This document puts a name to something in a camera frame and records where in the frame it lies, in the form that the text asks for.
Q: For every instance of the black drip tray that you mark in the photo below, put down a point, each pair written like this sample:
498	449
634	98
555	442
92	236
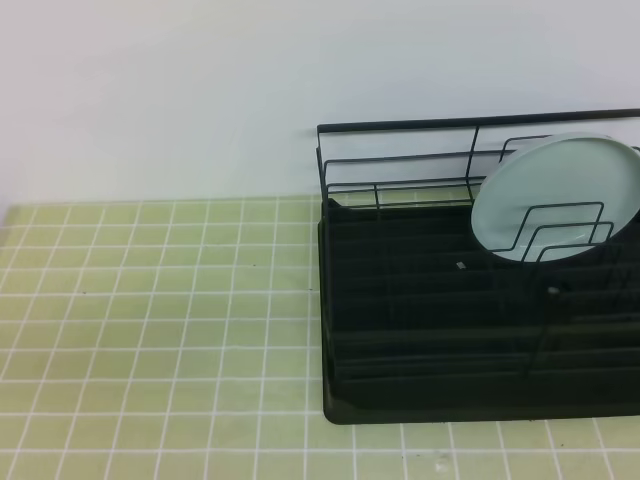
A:
419	324

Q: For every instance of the black wire dish rack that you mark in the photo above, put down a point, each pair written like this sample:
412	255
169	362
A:
435	163

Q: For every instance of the light blue round plate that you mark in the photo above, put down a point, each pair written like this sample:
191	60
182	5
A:
557	197

